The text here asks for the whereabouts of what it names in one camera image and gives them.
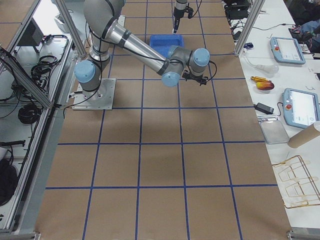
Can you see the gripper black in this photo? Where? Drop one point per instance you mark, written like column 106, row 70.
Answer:
column 178, row 12
column 194, row 77

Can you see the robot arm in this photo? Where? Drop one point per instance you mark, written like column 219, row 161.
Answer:
column 105, row 30
column 180, row 4

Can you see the blue plastic tray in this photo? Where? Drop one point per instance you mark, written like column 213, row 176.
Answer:
column 165, row 43

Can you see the mango fruit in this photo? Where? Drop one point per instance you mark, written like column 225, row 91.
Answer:
column 265, row 85

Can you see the black power adapter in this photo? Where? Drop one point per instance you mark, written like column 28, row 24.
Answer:
column 263, row 108

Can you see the clear light bulb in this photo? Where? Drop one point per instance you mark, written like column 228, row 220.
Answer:
column 268, row 69

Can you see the far teach pendant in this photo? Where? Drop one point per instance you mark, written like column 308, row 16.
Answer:
column 287, row 51

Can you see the teach pendant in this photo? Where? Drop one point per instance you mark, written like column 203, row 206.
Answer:
column 300, row 108
column 287, row 51

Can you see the clear plastic lidded box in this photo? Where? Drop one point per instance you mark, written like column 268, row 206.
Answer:
column 274, row 132

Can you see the near teach pendant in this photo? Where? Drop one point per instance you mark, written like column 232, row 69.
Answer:
column 300, row 108

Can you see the cardboard tube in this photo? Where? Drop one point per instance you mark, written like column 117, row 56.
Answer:
column 307, row 134

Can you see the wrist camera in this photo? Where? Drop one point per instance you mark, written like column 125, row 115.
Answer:
column 189, row 10

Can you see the aluminium frame post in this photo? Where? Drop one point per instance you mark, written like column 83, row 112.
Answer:
column 252, row 17

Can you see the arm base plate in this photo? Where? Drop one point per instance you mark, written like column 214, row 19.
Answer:
column 102, row 100

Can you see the gold wire rack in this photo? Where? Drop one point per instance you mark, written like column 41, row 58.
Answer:
column 298, row 187

